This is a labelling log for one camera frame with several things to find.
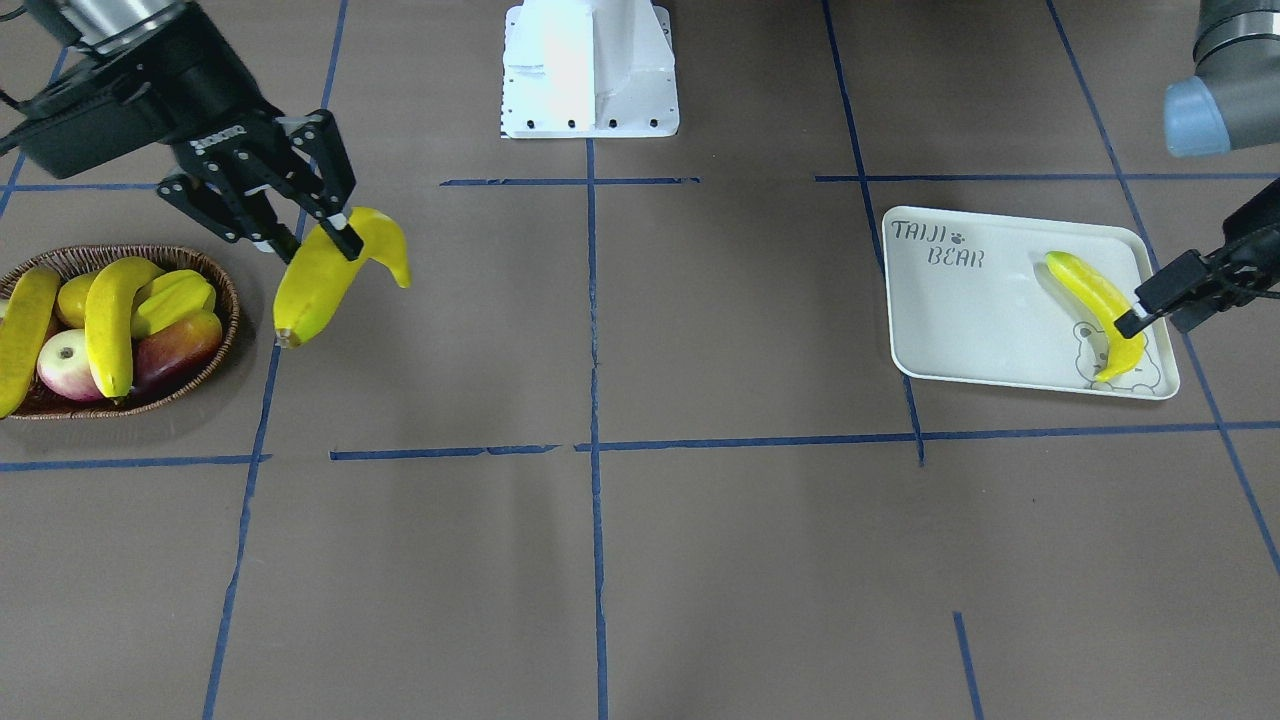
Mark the yellow pear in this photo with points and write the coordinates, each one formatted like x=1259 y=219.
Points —
x=71 y=302

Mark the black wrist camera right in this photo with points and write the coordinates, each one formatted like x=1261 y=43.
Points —
x=85 y=120

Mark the pink white apple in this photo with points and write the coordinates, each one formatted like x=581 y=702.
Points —
x=63 y=366

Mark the yellow banana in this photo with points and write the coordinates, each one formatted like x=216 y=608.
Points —
x=26 y=323
x=1107 y=304
x=107 y=323
x=318 y=278

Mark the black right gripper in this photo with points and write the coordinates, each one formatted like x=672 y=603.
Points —
x=203 y=92

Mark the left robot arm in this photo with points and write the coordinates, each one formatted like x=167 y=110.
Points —
x=1231 y=102

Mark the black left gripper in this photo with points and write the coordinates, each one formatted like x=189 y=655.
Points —
x=1262 y=226

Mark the red yellow mango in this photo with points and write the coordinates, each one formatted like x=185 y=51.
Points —
x=167 y=360

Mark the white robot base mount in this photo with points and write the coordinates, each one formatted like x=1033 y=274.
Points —
x=589 y=69

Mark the brown wicker basket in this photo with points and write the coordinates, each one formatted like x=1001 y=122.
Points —
x=43 y=405

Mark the white bear tray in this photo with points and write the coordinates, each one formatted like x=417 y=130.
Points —
x=971 y=299

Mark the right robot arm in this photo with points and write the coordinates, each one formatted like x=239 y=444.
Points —
x=237 y=166

